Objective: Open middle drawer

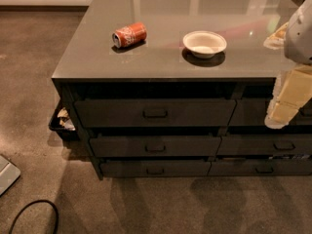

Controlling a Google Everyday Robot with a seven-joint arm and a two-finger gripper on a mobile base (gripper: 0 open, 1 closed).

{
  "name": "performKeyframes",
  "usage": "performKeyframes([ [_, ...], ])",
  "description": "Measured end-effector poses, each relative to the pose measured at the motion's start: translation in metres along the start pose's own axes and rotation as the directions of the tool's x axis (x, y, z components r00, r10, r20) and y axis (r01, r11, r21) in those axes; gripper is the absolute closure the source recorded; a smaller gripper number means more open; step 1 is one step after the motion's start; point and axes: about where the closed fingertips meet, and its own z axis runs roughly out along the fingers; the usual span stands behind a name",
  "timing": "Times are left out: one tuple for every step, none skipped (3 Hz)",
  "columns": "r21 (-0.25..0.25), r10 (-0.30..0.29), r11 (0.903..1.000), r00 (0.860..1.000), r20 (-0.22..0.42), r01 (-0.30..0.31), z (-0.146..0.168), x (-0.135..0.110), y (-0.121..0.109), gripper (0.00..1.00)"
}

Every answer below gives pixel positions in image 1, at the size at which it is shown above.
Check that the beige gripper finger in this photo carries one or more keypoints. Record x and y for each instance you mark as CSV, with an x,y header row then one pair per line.
x,y
276,40
292,90

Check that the drawer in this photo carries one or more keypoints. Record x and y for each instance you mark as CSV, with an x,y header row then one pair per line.
x,y
154,168
265,145
154,146
252,112
261,168
202,112

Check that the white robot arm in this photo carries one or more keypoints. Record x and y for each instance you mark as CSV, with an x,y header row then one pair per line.
x,y
298,41

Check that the dark grey drawer cabinet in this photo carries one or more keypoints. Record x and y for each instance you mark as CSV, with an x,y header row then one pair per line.
x,y
160,67

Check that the white paper bowl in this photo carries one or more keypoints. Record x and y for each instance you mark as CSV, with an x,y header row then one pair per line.
x,y
204,44

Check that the orange soda can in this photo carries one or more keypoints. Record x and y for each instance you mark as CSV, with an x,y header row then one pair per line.
x,y
129,35

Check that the black bin with trash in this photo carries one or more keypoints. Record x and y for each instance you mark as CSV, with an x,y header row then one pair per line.
x,y
61,125

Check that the grey flat floor object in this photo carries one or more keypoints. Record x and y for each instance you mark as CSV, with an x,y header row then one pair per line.
x,y
9,173

